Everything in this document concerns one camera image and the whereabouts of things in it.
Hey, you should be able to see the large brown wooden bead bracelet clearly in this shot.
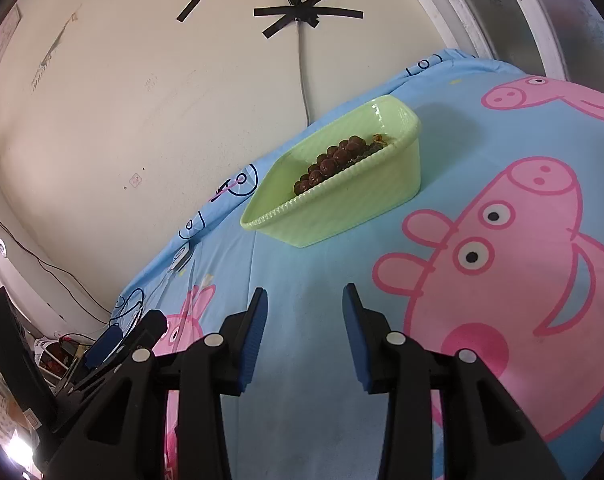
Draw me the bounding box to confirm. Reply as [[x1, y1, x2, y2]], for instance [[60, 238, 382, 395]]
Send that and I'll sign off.
[[293, 134, 370, 196]]

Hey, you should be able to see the yellow crystal bead bracelet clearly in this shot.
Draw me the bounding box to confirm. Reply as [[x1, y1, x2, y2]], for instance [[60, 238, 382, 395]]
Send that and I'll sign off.
[[363, 131, 399, 154]]

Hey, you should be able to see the white charger box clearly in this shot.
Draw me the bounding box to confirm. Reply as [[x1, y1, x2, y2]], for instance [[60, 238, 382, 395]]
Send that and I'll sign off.
[[168, 243, 192, 273]]

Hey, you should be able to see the Peppa Pig bed sheet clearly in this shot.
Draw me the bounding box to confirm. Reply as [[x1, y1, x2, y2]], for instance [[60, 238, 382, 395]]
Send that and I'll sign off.
[[114, 50, 604, 479]]

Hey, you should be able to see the light green plastic basket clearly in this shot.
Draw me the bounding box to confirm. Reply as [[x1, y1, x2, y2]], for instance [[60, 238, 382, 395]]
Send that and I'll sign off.
[[240, 96, 421, 248]]

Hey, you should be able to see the grey wall cable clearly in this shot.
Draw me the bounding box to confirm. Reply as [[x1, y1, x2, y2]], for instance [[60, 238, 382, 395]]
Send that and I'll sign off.
[[296, 24, 314, 124]]

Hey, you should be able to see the black tape cross on wall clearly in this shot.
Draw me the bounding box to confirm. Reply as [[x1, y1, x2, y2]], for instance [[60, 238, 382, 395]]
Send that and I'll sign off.
[[253, 0, 364, 39]]

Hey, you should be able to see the white window frame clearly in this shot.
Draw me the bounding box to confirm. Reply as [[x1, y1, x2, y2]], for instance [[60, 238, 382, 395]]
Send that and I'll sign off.
[[417, 0, 604, 92]]

